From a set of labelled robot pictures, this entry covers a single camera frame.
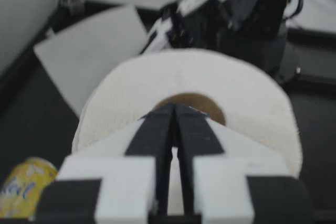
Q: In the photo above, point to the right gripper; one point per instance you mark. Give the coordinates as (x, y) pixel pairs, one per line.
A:
(197, 30)

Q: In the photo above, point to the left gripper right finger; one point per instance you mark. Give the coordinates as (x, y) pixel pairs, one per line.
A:
(223, 187)

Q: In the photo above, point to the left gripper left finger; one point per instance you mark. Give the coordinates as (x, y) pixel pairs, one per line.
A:
(126, 187)

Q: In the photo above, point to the white paper towel roll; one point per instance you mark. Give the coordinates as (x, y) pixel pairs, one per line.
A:
(183, 74)

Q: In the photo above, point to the white paper towel sheet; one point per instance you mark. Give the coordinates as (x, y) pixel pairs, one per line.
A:
(89, 56)

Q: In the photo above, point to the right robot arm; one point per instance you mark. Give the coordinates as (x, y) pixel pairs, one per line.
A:
(252, 37)

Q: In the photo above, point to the yellow drink can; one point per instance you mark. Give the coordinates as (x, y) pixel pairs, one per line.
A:
(23, 184)

